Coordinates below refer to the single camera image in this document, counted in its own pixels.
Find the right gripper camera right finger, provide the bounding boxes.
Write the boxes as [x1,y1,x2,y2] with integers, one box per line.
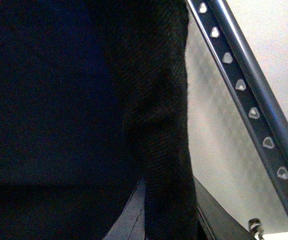
[194,178,255,240]

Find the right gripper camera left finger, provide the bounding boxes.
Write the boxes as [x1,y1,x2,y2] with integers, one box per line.
[105,179,145,240]

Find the black t-shirt small logo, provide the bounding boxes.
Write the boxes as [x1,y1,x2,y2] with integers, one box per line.
[0,0,202,240]

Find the perforated black rack rail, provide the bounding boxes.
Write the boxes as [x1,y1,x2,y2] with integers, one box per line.
[188,0,288,216]

